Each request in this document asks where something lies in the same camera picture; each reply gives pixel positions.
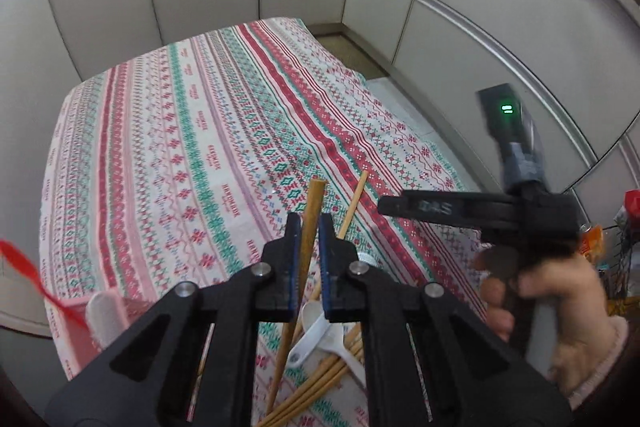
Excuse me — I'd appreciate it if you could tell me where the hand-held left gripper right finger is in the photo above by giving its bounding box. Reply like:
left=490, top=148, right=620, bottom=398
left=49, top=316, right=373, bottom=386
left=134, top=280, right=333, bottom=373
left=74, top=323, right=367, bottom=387
left=319, top=212, right=572, bottom=427

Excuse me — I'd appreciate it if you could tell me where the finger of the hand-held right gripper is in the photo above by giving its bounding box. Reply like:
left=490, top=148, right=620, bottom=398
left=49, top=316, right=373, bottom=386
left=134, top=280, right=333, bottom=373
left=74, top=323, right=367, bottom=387
left=377, top=190, right=521, bottom=224

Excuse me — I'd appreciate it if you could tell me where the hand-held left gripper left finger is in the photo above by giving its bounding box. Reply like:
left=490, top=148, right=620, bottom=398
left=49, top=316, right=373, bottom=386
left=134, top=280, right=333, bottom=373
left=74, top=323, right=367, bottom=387
left=45, top=212, right=303, bottom=427

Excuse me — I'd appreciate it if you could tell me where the dark wooden chopstick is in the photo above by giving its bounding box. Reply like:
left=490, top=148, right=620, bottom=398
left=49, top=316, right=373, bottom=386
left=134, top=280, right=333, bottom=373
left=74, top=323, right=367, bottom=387
left=264, top=178, right=328, bottom=415

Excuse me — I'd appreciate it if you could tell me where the person's right forearm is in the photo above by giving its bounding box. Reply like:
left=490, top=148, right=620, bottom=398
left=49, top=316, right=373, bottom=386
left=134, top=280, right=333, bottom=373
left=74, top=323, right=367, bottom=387
left=549, top=314, right=632, bottom=412

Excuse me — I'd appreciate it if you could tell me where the person's right hand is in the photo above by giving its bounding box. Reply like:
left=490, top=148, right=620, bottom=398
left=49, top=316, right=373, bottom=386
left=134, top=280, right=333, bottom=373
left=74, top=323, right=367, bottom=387
left=471, top=249, right=610, bottom=376

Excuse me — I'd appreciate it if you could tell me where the orange snack packet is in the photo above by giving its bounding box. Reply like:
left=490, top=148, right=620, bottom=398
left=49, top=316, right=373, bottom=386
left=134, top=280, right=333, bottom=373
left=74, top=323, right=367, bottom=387
left=579, top=224, right=607, bottom=266

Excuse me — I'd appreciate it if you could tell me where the red green patterned tablecloth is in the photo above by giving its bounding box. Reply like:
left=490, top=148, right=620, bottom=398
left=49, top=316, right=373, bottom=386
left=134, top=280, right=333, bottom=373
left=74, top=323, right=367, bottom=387
left=37, top=17, right=493, bottom=427

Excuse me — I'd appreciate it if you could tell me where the red ribbon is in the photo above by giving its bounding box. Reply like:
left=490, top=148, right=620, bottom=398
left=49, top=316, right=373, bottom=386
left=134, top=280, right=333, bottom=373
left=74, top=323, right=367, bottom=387
left=0, top=239, right=88, bottom=330

